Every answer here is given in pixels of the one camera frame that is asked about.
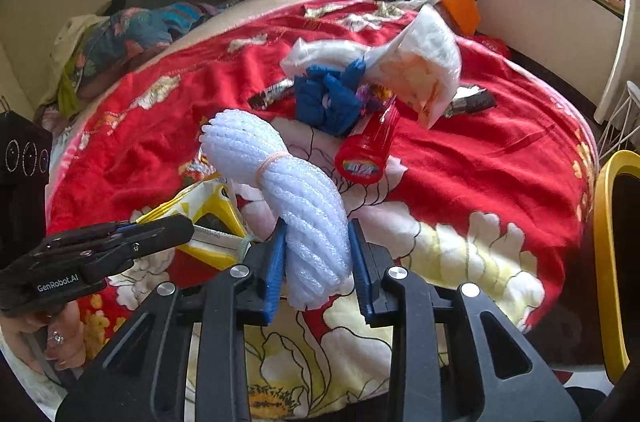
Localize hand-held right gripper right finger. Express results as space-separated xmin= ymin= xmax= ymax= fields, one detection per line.
xmin=348 ymin=218 xmax=583 ymax=422

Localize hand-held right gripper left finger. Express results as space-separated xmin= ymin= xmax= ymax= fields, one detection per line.
xmin=55 ymin=218 xmax=290 ymax=422

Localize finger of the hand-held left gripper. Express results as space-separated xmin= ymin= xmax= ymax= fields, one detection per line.
xmin=31 ymin=221 xmax=153 ymax=265
xmin=80 ymin=213 xmax=195 ymax=284

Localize white foam net bundle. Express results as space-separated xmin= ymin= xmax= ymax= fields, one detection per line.
xmin=200 ymin=107 xmax=357 ymax=309

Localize yellow snack bag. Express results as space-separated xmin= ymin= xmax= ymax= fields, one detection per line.
xmin=135 ymin=175 xmax=252 ymax=271

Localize small brown snack wrapper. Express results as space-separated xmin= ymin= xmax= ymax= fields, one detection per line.
xmin=248 ymin=77 xmax=297 ymax=109

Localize yellow rimmed bin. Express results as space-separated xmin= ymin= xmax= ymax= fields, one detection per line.
xmin=594 ymin=149 xmax=640 ymax=385

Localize person's left hand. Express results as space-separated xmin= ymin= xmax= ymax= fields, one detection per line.
xmin=0 ymin=301 xmax=87 ymax=370

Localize black device with round marks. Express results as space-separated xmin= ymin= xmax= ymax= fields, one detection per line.
xmin=0 ymin=108 xmax=54 ymax=273

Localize red plastic bottle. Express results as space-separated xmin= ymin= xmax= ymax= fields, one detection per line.
xmin=334 ymin=95 xmax=402 ymax=184

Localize red floral blanket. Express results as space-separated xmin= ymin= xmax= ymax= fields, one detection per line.
xmin=45 ymin=0 xmax=601 ymax=422

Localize green black snack packet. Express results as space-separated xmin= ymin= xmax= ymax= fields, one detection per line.
xmin=442 ymin=86 xmax=497 ymax=118

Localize blue floral cloth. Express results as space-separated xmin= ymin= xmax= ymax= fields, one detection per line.
xmin=55 ymin=1 xmax=223 ymax=113

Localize translucent white plastic bag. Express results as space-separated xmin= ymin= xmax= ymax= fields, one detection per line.
xmin=364 ymin=5 xmax=463 ymax=130

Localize white wire basket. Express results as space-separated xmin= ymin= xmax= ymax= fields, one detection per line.
xmin=595 ymin=80 xmax=640 ymax=164

